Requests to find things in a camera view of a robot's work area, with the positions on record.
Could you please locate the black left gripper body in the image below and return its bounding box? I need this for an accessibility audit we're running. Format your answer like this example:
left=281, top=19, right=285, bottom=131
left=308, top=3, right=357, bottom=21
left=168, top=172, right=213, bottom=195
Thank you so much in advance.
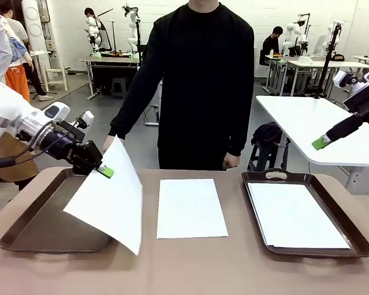
left=42, top=122, right=105, bottom=176

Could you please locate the person's right forearm black sleeve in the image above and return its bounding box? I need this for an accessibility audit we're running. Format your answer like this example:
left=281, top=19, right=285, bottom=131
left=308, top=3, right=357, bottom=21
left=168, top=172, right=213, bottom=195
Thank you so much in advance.
left=108, top=92, right=148, bottom=141

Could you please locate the person's left forearm black sleeve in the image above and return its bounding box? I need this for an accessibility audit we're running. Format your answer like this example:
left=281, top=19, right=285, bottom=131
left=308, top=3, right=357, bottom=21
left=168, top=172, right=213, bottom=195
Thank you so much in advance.
left=226, top=101, right=255, bottom=157

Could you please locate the person's right hand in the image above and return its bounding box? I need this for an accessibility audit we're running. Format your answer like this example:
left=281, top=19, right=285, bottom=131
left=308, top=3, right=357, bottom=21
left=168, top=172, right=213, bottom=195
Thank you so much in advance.
left=102, top=135, right=116, bottom=154

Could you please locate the person's left hand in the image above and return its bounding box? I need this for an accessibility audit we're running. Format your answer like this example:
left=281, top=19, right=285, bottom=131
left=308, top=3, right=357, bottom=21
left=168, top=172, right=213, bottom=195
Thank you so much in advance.
left=223, top=152, right=241, bottom=169

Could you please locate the white background work table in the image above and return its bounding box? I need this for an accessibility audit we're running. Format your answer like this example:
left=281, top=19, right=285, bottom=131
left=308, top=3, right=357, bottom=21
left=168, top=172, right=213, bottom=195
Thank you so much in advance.
left=287, top=60, right=369, bottom=96

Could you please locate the black tripod stand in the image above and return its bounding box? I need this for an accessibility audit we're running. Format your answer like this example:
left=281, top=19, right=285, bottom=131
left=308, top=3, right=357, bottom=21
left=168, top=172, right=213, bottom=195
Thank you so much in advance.
left=314, top=22, right=343, bottom=100

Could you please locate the white computer monitor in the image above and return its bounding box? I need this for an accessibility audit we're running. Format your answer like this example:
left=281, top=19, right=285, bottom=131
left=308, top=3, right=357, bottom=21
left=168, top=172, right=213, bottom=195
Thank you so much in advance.
left=312, top=34, right=327, bottom=57

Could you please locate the grey plastic stool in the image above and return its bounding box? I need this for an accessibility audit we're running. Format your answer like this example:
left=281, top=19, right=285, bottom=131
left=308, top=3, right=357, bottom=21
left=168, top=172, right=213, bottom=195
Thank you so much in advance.
left=111, top=76, right=130, bottom=100

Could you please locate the light wooden step stool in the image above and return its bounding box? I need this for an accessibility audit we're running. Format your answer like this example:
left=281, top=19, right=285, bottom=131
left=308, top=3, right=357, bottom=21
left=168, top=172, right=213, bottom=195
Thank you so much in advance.
left=44, top=62, right=68, bottom=92

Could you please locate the black stool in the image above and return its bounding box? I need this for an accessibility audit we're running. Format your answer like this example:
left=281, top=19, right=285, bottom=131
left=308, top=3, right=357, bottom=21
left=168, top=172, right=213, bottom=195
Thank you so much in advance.
left=248, top=141, right=292, bottom=173

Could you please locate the dark brown plastic tray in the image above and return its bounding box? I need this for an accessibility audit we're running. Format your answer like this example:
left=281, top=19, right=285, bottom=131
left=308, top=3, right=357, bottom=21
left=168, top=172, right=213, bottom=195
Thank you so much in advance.
left=0, top=167, right=111, bottom=254
left=241, top=168, right=369, bottom=259

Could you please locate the brown background work table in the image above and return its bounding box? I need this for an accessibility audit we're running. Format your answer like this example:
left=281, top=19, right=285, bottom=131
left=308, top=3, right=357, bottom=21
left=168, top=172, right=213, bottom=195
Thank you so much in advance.
left=76, top=56, right=142, bottom=101

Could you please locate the small white side table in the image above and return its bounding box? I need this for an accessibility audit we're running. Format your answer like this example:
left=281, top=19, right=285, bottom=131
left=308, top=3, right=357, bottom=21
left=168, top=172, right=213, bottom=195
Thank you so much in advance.
left=29, top=50, right=50, bottom=84

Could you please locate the background person black jacket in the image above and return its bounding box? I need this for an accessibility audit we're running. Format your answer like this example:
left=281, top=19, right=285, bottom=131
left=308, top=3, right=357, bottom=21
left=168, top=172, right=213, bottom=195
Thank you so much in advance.
left=259, top=26, right=284, bottom=67

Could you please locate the white tower air conditioner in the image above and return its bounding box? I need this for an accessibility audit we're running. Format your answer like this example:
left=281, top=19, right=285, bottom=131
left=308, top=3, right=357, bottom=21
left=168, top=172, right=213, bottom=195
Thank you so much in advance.
left=20, top=0, right=51, bottom=52

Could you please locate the person in black sweater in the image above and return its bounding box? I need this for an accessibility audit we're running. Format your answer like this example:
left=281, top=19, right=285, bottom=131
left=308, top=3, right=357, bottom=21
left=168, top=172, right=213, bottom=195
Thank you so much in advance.
left=108, top=0, right=255, bottom=170

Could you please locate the background person grey shirt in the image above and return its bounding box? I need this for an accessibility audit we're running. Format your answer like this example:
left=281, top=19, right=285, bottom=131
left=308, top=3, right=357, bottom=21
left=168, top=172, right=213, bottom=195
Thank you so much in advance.
left=0, top=0, right=54, bottom=102

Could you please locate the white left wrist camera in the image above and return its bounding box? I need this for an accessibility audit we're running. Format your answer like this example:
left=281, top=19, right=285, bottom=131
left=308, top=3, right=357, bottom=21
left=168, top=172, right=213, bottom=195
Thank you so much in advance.
left=78, top=111, right=95, bottom=129

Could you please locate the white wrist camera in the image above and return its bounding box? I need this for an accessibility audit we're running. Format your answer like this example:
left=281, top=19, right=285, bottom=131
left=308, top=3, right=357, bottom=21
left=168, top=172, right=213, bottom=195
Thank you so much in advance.
left=333, top=70, right=362, bottom=90
left=78, top=111, right=95, bottom=129

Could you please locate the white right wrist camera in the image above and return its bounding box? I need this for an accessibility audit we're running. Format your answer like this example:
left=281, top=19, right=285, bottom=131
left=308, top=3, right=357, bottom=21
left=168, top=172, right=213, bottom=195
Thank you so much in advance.
left=333, top=70, right=362, bottom=90

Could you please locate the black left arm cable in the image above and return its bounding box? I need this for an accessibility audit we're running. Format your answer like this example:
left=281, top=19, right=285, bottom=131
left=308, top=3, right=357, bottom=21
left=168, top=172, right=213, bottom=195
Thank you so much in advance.
left=0, top=122, right=55, bottom=170

